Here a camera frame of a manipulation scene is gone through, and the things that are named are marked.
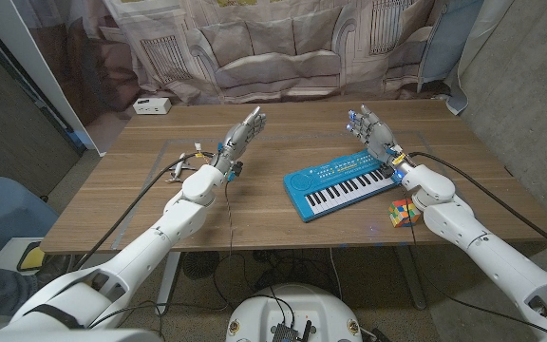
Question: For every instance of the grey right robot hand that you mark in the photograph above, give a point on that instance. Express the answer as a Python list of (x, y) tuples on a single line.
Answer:
[(380, 138)]

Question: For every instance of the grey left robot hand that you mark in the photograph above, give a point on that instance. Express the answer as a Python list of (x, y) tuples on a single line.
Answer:
[(240, 138)]

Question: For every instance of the blue toy piano keyboard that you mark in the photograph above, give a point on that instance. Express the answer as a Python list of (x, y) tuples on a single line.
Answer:
[(330, 190)]

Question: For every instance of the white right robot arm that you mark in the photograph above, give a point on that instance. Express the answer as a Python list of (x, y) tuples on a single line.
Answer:
[(458, 223)]

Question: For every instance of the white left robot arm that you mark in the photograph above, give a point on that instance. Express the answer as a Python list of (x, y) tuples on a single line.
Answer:
[(174, 228)]

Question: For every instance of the white toy airplane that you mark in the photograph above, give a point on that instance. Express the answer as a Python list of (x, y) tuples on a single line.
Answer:
[(178, 172)]

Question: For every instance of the multicolour puzzle cube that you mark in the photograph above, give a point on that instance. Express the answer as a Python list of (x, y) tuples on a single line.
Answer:
[(401, 214)]

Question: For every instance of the white power strip box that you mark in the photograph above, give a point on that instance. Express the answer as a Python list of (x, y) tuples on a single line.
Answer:
[(152, 106)]

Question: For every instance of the printed sofa room backdrop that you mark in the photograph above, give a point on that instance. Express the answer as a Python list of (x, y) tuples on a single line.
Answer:
[(278, 47)]

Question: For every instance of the pale cloth curtain edge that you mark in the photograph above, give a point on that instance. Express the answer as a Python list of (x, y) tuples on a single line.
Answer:
[(473, 47)]

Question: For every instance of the round black floor fan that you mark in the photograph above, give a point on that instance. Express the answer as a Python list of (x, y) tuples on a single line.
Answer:
[(200, 265)]

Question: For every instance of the grey table leg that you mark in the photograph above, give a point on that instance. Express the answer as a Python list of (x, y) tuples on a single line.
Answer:
[(411, 280)]

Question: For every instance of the white table leg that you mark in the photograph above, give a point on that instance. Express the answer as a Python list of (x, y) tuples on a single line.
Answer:
[(169, 280)]

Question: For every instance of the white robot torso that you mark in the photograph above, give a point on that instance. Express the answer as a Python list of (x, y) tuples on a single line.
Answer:
[(302, 309)]

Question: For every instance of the black box with antenna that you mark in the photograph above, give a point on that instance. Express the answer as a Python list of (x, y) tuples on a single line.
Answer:
[(285, 332)]

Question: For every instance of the blue-grey padded chair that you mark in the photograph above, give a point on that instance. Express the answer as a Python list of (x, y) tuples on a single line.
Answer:
[(7, 214)]

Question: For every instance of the white floor mat yellow patches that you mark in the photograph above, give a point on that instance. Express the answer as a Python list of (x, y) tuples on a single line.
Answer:
[(14, 249)]

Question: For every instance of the white door frame post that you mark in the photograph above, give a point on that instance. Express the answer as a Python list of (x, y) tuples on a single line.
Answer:
[(41, 71)]

